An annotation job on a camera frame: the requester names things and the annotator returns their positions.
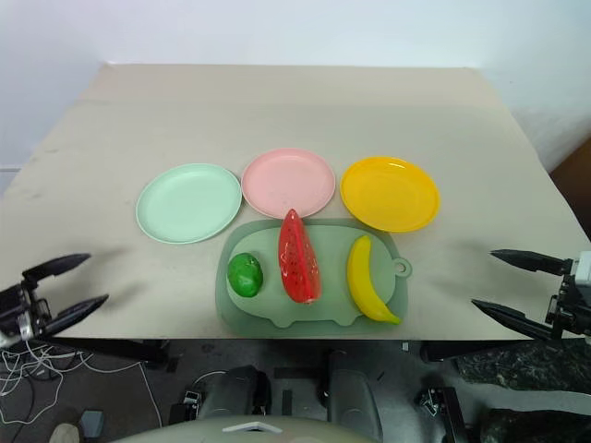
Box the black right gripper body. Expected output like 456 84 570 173
544 274 591 342

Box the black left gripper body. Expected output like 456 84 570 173
0 275 53 350

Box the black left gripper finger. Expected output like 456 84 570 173
21 253 92 284
44 293 111 339

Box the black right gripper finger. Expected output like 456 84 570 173
470 298 556 342
489 248 574 278

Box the mint green round plate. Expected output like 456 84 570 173
135 164 243 245

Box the yellow round plate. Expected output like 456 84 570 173
339 156 441 233

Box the green lime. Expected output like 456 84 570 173
225 252 265 298

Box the pink round plate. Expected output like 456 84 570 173
240 147 337 220

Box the dark mottled rounded shape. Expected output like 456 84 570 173
454 337 591 389
479 407 591 443

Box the black table support bar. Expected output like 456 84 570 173
418 341 464 364

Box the small grey box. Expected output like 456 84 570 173
78 410 105 436

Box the black stand foot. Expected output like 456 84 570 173
417 386 468 443
168 389 205 426

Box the beige shoe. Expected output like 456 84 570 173
48 422 82 443

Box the yellow toy banana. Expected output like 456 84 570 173
346 234 403 325

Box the grey robot left leg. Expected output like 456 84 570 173
197 364 273 419

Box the grey robot leg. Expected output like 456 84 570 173
197 364 273 419
321 349 385 442

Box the grey robot right leg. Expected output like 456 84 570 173
321 349 385 442

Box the green pig-shaped cutting board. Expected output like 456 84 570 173
214 218 413 329

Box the grey robot torso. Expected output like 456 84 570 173
109 412 384 443

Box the red watermelon slice toy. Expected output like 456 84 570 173
277 208 323 305

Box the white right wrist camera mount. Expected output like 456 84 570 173
571 250 591 286

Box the white floor cable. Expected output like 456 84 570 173
0 339 163 428

